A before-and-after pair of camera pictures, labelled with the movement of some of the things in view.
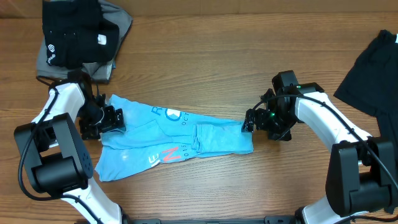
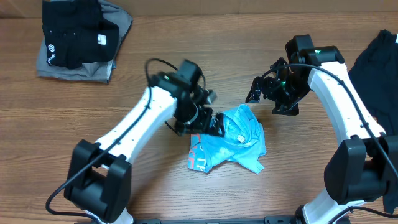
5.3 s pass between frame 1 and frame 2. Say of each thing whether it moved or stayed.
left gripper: moved
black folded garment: stayed
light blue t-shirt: moved
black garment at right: stayed
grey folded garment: stayed
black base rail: stayed
